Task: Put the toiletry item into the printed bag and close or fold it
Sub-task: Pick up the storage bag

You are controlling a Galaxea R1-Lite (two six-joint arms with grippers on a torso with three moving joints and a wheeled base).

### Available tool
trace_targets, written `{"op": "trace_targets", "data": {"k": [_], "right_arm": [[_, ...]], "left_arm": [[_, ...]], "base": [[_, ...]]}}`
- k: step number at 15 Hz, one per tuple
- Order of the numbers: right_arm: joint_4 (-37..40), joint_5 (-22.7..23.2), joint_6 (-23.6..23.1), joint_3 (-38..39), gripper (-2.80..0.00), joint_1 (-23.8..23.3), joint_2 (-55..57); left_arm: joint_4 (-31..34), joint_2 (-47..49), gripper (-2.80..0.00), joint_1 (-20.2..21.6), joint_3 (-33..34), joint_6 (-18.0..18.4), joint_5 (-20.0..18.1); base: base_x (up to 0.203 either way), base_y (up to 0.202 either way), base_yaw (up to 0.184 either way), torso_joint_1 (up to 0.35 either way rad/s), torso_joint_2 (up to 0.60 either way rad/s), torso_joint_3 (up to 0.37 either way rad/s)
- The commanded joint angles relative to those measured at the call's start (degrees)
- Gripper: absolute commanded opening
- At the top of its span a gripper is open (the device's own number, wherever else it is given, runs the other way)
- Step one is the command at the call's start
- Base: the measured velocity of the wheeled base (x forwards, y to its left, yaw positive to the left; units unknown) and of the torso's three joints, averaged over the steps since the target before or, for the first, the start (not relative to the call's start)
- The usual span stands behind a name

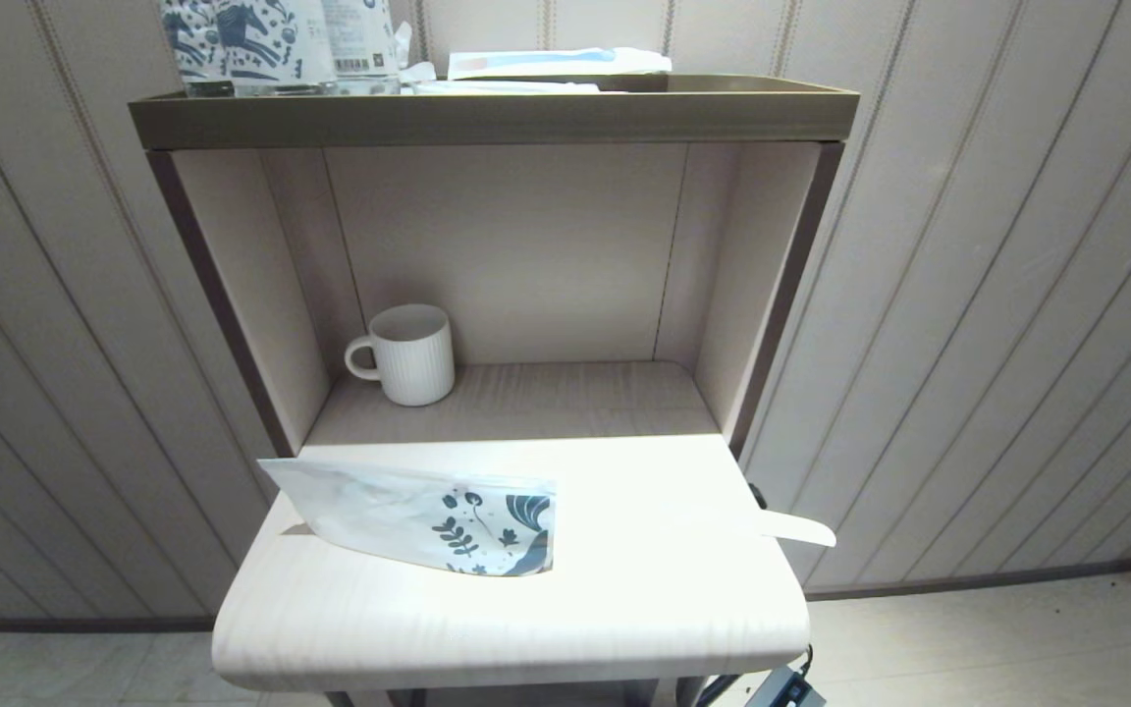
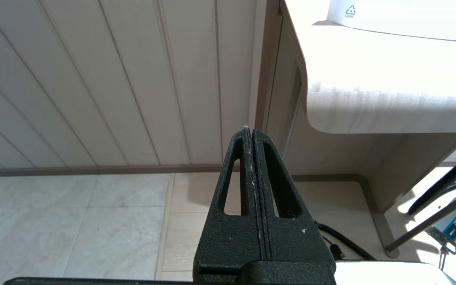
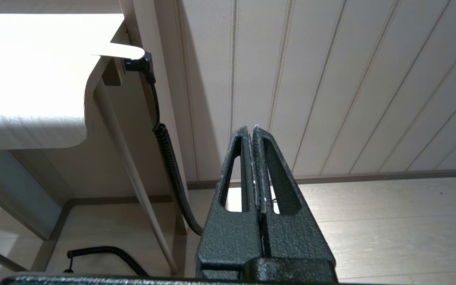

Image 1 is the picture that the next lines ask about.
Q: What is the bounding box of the white floral pouch bag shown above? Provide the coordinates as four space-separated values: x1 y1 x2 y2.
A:
258 458 557 577

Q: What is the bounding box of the white ribbed ceramic mug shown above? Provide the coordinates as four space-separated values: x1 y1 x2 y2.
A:
345 303 456 408

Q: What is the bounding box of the beige wooden shelf cabinet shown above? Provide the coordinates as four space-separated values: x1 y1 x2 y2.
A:
129 74 861 707

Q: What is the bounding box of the white blue toothbrush packet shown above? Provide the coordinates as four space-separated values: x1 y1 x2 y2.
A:
448 47 673 81

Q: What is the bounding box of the crumpled clear plastic wrapper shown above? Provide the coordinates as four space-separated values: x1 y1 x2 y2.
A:
394 22 441 91

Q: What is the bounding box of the clear bottle with barcode label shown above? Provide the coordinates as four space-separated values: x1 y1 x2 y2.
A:
320 0 400 95

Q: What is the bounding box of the grey power inverter box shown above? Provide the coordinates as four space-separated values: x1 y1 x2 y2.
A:
747 666 827 707

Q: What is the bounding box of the blue patterned package on top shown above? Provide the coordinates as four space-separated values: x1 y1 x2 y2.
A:
215 0 336 97

